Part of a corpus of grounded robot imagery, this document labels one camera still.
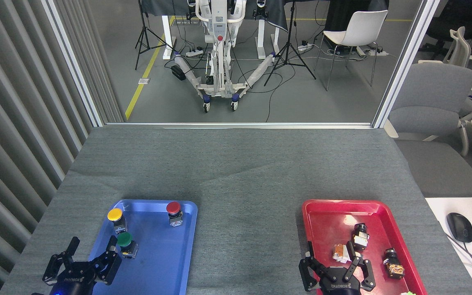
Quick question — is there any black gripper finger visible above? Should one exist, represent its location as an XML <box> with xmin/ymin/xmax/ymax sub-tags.
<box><xmin>90</xmin><ymin>235</ymin><xmax>123</xmax><ymax>286</ymax></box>
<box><xmin>347</xmin><ymin>253</ymin><xmax>377</xmax><ymax>292</ymax></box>
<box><xmin>42</xmin><ymin>236</ymin><xmax>82</xmax><ymax>285</ymax></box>
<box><xmin>299</xmin><ymin>242</ymin><xmax>331</xmax><ymax>292</ymax></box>

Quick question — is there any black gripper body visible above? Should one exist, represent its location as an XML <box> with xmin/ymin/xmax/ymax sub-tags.
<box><xmin>320</xmin><ymin>267</ymin><xmax>361</xmax><ymax>295</ymax></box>
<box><xmin>50</xmin><ymin>265</ymin><xmax>98</xmax><ymax>295</ymax></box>

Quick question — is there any green push button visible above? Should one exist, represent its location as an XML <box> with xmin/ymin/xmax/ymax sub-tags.
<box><xmin>117</xmin><ymin>232</ymin><xmax>139</xmax><ymax>259</ymax></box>

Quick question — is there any yellow push button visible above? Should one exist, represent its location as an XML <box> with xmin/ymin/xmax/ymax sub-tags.
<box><xmin>107</xmin><ymin>208</ymin><xmax>128</xmax><ymax>235</ymax></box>

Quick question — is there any red push button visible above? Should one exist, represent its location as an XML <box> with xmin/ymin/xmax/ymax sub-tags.
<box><xmin>166</xmin><ymin>202</ymin><xmax>184</xmax><ymax>227</ymax></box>

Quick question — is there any blue plastic tray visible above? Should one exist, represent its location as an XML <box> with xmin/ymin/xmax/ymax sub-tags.
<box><xmin>84</xmin><ymin>200</ymin><xmax>198</xmax><ymax>295</ymax></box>

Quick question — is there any red plastic tray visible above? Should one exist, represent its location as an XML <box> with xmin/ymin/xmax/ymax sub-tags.
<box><xmin>302</xmin><ymin>200</ymin><xmax>428</xmax><ymax>295</ymax></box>

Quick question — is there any black computer mouse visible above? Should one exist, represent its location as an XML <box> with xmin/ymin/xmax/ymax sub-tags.
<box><xmin>447</xmin><ymin>212</ymin><xmax>472</xmax><ymax>243</ymax></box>

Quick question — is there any white desk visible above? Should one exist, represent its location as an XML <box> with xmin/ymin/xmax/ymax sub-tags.
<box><xmin>424</xmin><ymin>197</ymin><xmax>472</xmax><ymax>295</ymax></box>

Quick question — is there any grey felt table cloth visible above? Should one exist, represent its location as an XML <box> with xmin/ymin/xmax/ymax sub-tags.
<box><xmin>0</xmin><ymin>125</ymin><xmax>472</xmax><ymax>295</ymax></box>

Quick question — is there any grey office chair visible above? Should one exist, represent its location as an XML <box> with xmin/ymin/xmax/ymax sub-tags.
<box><xmin>383</xmin><ymin>61</ymin><xmax>472</xmax><ymax>198</ymax></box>

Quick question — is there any black tripod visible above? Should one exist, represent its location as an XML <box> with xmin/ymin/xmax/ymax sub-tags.
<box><xmin>264</xmin><ymin>0</ymin><xmax>317</xmax><ymax>86</ymax></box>
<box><xmin>135</xmin><ymin>0</ymin><xmax>175</xmax><ymax>70</ymax></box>

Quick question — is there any white table leg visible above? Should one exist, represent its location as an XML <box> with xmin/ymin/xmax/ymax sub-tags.
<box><xmin>161</xmin><ymin>16</ymin><xmax>177</xmax><ymax>60</ymax></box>
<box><xmin>256</xmin><ymin>18</ymin><xmax>280</xmax><ymax>59</ymax></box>

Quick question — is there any white plastic chair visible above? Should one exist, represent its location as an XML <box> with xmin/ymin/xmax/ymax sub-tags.
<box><xmin>315</xmin><ymin>10</ymin><xmax>388</xmax><ymax>91</ymax></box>

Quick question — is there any white wheeled stand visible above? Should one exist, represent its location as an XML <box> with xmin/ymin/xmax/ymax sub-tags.
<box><xmin>173</xmin><ymin>0</ymin><xmax>277</xmax><ymax>113</ymax></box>

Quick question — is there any black office chair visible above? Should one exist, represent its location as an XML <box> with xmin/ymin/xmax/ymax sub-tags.
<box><xmin>418</xmin><ymin>0</ymin><xmax>472</xmax><ymax>53</ymax></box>

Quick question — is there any black switch with orange contacts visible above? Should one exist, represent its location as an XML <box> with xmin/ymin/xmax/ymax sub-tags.
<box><xmin>383</xmin><ymin>248</ymin><xmax>405</xmax><ymax>279</ymax></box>

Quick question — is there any white orange switch block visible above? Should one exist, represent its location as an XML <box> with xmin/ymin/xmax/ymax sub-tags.
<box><xmin>333</xmin><ymin>244</ymin><xmax>353</xmax><ymax>264</ymax></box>

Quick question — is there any black selector switch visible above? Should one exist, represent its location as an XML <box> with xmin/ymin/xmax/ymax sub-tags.
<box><xmin>351</xmin><ymin>223</ymin><xmax>370</xmax><ymax>250</ymax></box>

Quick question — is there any mouse cable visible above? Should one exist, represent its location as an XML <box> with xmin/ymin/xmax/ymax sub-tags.
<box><xmin>445</xmin><ymin>234</ymin><xmax>472</xmax><ymax>283</ymax></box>

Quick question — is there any silver frame rail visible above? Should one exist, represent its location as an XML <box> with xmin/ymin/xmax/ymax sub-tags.
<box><xmin>106</xmin><ymin>122</ymin><xmax>374</xmax><ymax>129</ymax></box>

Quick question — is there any silver frame post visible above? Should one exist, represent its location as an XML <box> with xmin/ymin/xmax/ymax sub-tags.
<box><xmin>372</xmin><ymin>0</ymin><xmax>440</xmax><ymax>129</ymax></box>
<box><xmin>41</xmin><ymin>0</ymin><xmax>104</xmax><ymax>127</ymax></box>

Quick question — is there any white frame office chair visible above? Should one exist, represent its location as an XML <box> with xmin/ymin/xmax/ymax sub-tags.
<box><xmin>418</xmin><ymin>27</ymin><xmax>472</xmax><ymax>173</ymax></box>

